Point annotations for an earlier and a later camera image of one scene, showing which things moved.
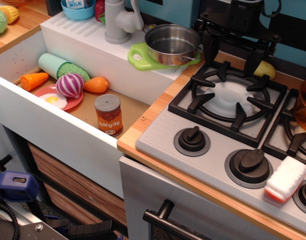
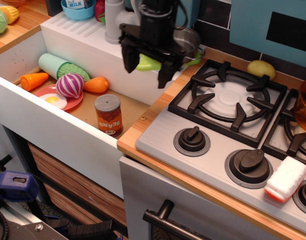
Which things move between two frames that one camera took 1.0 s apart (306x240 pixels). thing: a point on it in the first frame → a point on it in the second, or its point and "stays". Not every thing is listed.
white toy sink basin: (73, 96) stays
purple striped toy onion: (70, 85) stays
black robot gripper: (241, 23) → (159, 20)
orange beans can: (108, 111) stays
